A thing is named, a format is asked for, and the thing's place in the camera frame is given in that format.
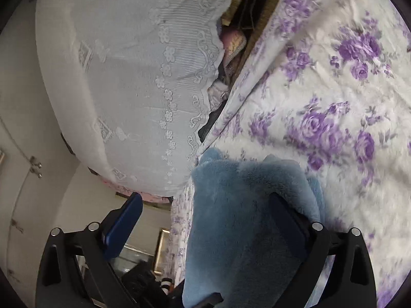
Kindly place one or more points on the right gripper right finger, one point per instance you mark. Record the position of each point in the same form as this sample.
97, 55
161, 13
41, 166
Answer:
351, 282

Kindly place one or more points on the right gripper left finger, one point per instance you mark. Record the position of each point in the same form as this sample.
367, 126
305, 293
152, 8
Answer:
60, 283

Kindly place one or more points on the white lace cover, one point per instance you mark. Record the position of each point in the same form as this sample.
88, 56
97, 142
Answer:
128, 82

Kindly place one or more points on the blue fleece garment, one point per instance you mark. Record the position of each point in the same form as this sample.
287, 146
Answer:
235, 247

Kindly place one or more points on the purple floral bed sheet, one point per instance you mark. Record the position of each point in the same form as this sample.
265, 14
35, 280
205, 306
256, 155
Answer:
327, 84

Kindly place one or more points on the white cabinet door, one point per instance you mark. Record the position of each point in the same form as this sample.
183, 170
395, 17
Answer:
36, 169

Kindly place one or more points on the pink floral bedding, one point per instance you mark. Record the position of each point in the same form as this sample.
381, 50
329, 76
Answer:
121, 190

